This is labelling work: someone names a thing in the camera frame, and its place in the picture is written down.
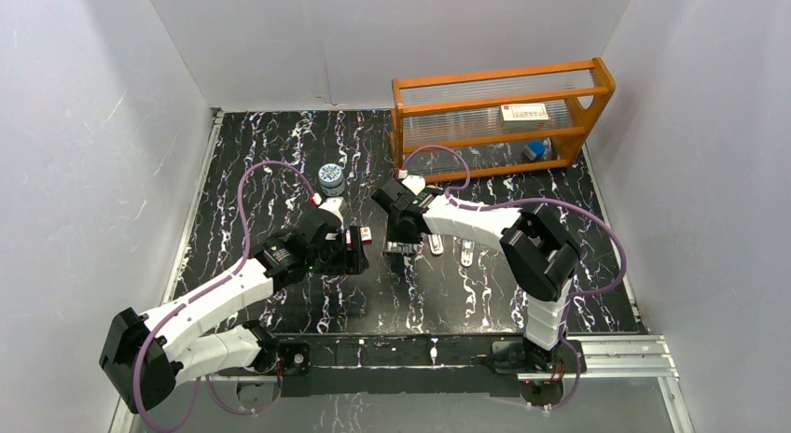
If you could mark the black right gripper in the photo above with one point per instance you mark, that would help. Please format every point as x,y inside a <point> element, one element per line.
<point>394,234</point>

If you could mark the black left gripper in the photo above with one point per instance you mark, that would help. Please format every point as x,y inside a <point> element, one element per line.
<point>354,254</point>

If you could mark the white metal stapler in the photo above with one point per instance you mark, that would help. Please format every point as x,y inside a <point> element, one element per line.
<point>436,244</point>

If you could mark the cardboard staple tray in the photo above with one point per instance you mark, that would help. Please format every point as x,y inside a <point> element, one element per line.
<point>394,248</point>

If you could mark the red white staple box sleeve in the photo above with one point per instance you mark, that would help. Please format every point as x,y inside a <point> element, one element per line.
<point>365,235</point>

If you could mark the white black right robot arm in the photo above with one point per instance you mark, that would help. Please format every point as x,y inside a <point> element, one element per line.
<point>539,251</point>

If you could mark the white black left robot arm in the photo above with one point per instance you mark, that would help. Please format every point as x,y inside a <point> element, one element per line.
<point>146,356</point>

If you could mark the blue grey stapler remover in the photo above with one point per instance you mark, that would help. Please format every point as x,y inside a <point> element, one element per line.
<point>537,150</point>

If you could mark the blue white round jar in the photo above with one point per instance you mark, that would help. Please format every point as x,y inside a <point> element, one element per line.
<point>331,179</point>

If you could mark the white red box on shelf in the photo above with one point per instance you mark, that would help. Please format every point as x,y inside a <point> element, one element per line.
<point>531,116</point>

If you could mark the orange wooden shelf rack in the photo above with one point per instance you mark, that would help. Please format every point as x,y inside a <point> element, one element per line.
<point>443,124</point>

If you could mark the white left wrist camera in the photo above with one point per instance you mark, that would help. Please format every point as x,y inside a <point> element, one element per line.
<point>333,205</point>

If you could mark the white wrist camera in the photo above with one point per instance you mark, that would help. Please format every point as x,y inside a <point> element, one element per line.
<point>333,205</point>
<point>414,183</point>

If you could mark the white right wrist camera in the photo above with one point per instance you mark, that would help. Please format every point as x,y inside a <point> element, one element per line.
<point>414,183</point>

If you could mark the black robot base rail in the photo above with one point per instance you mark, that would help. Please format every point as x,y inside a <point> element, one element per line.
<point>494,364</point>

